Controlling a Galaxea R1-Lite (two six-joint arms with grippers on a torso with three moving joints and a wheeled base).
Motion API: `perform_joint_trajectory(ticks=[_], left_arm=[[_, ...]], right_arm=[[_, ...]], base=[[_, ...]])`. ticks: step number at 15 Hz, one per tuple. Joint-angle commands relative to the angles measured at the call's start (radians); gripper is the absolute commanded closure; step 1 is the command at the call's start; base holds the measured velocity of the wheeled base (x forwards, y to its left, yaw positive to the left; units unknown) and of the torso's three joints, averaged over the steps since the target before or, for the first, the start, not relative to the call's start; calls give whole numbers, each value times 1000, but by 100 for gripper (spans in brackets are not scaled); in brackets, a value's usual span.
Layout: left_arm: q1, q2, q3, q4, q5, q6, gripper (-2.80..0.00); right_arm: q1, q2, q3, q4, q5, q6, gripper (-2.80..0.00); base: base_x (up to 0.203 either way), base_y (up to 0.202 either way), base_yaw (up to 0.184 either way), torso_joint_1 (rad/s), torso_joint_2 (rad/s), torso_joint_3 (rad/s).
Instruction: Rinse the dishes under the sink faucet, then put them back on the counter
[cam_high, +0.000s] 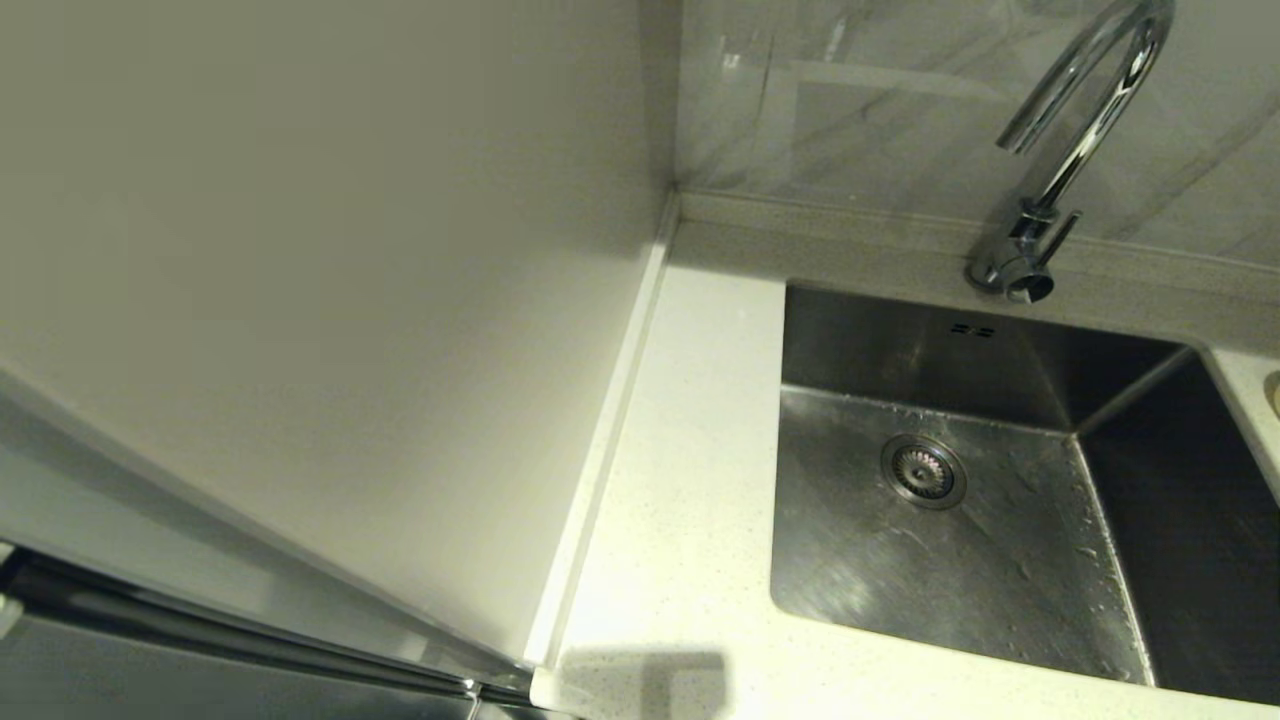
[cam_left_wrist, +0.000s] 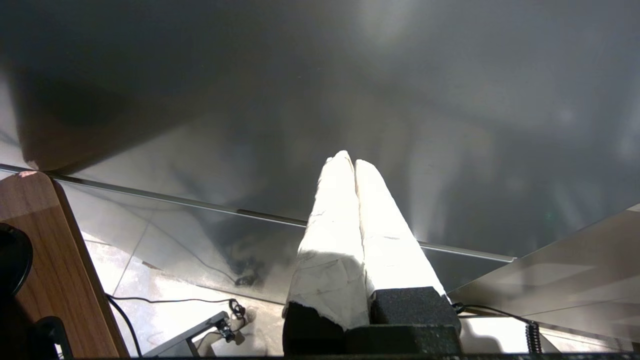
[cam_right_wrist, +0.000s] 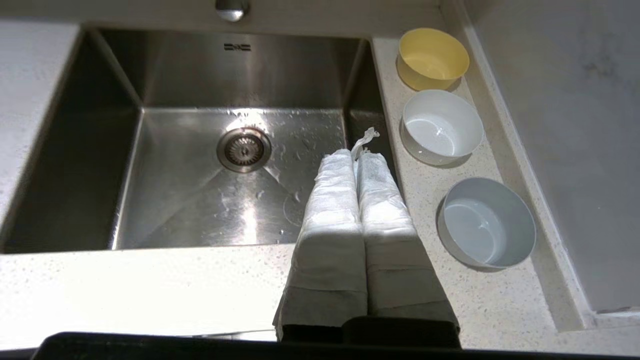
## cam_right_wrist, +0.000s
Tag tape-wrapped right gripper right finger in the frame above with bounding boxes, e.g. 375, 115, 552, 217
351, 127, 461, 330

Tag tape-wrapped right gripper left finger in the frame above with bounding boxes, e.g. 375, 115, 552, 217
273, 148, 369, 342

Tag pale blue bowl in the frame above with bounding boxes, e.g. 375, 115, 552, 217
436, 176, 538, 271

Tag white bowl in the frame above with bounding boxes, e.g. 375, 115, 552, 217
400, 89, 485, 167

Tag yellow bowl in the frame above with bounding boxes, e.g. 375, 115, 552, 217
396, 27, 471, 92

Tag chrome gooseneck faucet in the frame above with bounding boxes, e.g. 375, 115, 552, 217
215, 0, 251, 23

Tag stainless steel sink basin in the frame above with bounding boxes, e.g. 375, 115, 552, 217
0, 27, 403, 253

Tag round metal drain strainer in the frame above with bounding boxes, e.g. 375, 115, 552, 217
216, 126, 273, 174

